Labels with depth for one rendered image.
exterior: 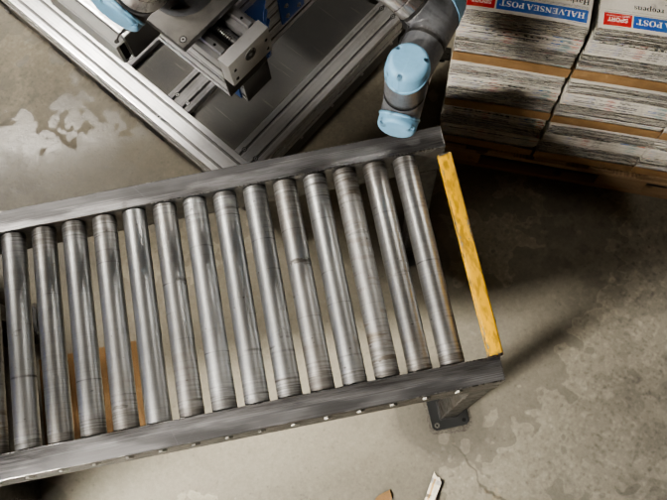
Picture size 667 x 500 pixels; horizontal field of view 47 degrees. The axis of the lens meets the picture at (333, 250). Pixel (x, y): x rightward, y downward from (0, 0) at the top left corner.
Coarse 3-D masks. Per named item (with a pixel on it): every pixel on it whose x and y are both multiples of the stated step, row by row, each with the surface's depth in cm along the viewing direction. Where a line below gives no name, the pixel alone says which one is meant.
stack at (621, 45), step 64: (512, 0) 168; (576, 0) 167; (640, 0) 166; (576, 64) 183; (640, 64) 175; (448, 128) 225; (512, 128) 218; (576, 128) 209; (640, 128) 203; (640, 192) 239
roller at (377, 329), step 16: (336, 176) 162; (352, 176) 161; (336, 192) 162; (352, 192) 160; (352, 208) 158; (352, 224) 158; (352, 240) 157; (368, 240) 157; (352, 256) 156; (368, 256) 156; (368, 272) 154; (368, 288) 153; (368, 304) 153; (384, 304) 154; (368, 320) 152; (384, 320) 152; (368, 336) 152; (384, 336) 151; (384, 352) 149; (384, 368) 149
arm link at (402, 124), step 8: (384, 104) 141; (384, 112) 140; (392, 112) 139; (400, 112) 138; (408, 112) 138; (416, 112) 140; (384, 120) 140; (392, 120) 139; (400, 120) 139; (408, 120) 139; (416, 120) 140; (384, 128) 142; (392, 128) 141; (400, 128) 140; (408, 128) 140; (416, 128) 141; (400, 136) 143; (408, 136) 143
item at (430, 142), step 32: (288, 160) 162; (320, 160) 162; (352, 160) 162; (384, 160) 162; (416, 160) 166; (96, 192) 162; (128, 192) 162; (160, 192) 161; (192, 192) 161; (0, 224) 161; (32, 224) 160
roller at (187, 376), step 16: (160, 208) 160; (176, 208) 163; (160, 224) 159; (176, 224) 161; (160, 240) 159; (176, 240) 159; (160, 256) 158; (176, 256) 158; (176, 272) 156; (176, 288) 155; (176, 304) 154; (176, 320) 153; (192, 320) 156; (176, 336) 152; (192, 336) 154; (176, 352) 152; (192, 352) 152; (176, 368) 151; (192, 368) 151; (176, 384) 150; (192, 384) 150; (192, 400) 149; (192, 416) 148
